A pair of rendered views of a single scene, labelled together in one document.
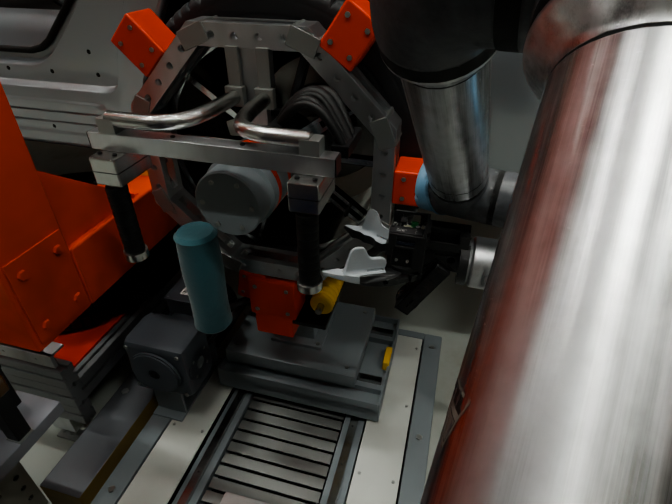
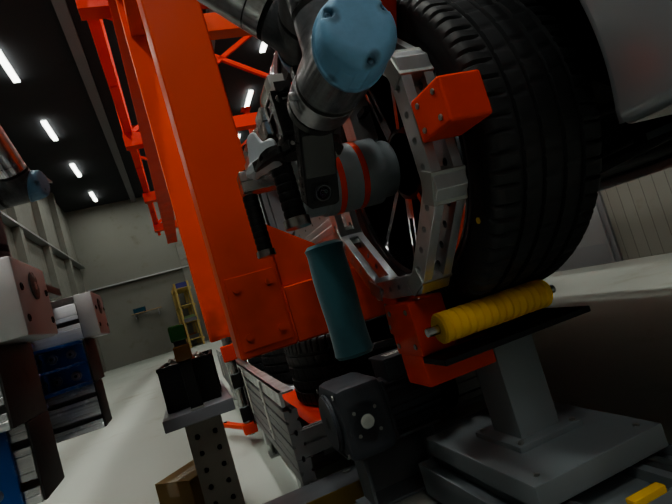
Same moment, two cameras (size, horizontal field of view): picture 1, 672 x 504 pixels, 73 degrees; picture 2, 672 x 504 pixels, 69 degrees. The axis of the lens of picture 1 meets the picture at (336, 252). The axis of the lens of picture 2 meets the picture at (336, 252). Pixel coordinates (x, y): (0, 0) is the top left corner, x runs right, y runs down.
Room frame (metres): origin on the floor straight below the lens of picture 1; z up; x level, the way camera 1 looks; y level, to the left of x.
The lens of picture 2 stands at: (0.20, -0.64, 0.64)
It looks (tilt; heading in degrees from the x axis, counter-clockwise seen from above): 4 degrees up; 56
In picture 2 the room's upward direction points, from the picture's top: 17 degrees counter-clockwise
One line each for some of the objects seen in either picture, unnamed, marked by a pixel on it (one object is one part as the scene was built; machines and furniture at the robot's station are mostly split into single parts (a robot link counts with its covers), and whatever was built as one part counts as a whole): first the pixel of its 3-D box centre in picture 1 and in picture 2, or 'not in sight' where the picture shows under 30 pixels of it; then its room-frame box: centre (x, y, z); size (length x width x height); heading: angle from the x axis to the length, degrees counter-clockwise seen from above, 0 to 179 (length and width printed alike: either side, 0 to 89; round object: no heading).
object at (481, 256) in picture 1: (481, 264); (321, 95); (0.53, -0.21, 0.85); 0.08 x 0.05 x 0.08; 165
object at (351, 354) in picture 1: (302, 304); (513, 387); (1.04, 0.10, 0.32); 0.40 x 0.30 x 0.28; 75
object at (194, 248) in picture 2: not in sight; (170, 162); (1.26, 2.54, 1.75); 0.19 x 0.19 x 2.45; 75
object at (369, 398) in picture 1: (314, 350); (551, 478); (1.03, 0.07, 0.13); 0.50 x 0.36 x 0.10; 75
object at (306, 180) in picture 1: (312, 185); (285, 121); (0.63, 0.04, 0.93); 0.09 x 0.05 x 0.05; 165
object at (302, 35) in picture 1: (265, 165); (372, 171); (0.88, 0.15, 0.85); 0.54 x 0.07 x 0.54; 75
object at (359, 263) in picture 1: (355, 263); (256, 153); (0.53, -0.03, 0.85); 0.09 x 0.03 x 0.06; 105
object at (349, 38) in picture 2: not in sight; (343, 55); (0.51, -0.29, 0.85); 0.11 x 0.08 x 0.09; 75
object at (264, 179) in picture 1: (251, 180); (341, 178); (0.81, 0.16, 0.85); 0.21 x 0.14 x 0.14; 165
